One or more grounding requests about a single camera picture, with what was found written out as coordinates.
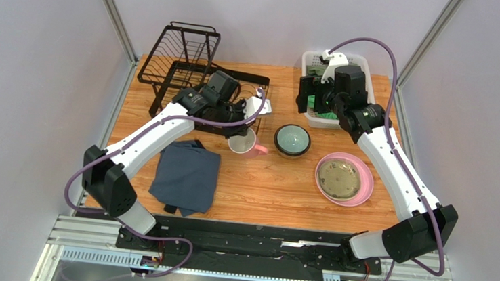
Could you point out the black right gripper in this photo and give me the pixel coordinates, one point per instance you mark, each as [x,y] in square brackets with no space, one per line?
[306,93]

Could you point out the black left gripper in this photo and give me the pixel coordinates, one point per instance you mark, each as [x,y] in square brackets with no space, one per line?
[238,130]

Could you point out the pink mug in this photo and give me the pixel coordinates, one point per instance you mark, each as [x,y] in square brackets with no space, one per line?
[248,145]

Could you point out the light blue ribbed bowl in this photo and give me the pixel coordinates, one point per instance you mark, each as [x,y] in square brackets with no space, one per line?
[292,129]

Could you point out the brown speckled bowl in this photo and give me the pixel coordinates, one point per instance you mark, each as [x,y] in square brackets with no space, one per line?
[292,146]

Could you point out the clear glass plate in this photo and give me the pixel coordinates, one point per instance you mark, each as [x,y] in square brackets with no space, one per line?
[339,179]

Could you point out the large pink plate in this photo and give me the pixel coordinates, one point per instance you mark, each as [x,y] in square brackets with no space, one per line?
[367,180]

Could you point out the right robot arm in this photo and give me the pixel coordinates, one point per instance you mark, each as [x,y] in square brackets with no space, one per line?
[425,224]

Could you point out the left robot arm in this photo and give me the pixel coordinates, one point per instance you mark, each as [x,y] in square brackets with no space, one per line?
[106,173]

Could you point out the olive green cloth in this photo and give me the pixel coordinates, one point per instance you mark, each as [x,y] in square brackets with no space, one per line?
[315,70]

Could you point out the bright green cloth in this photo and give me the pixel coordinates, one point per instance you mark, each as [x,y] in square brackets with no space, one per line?
[320,114]

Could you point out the white plastic basket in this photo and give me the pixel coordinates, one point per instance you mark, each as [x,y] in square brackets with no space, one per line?
[310,59]

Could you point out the dark blue cloth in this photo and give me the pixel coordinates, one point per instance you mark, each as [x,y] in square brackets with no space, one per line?
[186,177]

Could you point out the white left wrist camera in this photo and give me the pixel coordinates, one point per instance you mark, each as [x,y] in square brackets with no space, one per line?
[255,107]

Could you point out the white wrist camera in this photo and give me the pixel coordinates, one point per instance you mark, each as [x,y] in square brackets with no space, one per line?
[255,107]
[333,61]

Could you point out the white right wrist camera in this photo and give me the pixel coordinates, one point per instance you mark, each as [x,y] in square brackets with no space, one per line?
[333,61]

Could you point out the black wire dish rack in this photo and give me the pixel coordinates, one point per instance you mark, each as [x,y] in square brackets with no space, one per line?
[180,68]

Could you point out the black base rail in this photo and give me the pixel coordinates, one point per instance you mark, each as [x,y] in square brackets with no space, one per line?
[252,250]

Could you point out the aluminium frame post right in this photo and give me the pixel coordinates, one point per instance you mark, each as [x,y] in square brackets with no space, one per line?
[446,14]

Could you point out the aluminium frame post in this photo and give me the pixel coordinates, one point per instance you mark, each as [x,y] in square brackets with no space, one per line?
[120,30]
[446,14]

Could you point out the aluminium front rail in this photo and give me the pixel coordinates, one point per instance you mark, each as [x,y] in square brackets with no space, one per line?
[91,240]

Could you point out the aluminium frame post left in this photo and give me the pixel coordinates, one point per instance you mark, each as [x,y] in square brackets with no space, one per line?
[120,30]

